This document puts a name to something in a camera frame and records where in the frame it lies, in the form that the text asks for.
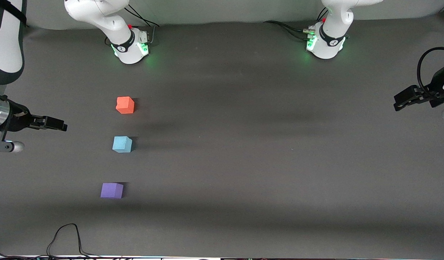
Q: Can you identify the black arm base cable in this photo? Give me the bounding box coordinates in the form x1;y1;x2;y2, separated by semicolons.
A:
125;4;161;46
264;20;311;39

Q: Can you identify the black right arm base cable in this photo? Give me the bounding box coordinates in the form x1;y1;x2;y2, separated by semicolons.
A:
125;4;161;46

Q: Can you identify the dark grey table mat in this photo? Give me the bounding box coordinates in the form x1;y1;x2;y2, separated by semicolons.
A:
0;13;444;259

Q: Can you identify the black left arm base cable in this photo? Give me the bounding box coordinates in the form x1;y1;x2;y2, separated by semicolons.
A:
264;20;311;39

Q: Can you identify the black looped floor cable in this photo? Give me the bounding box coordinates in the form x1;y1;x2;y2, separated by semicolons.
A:
0;223;110;260

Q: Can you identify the purple foam block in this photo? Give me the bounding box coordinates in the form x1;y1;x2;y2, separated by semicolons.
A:
100;183;124;199

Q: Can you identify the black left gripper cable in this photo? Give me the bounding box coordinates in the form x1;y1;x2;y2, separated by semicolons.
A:
417;47;444;91

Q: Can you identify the light blue foam block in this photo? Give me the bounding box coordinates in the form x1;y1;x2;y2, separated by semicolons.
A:
112;136;132;153

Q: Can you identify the orange foam block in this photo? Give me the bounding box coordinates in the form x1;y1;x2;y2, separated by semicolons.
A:
116;96;135;114

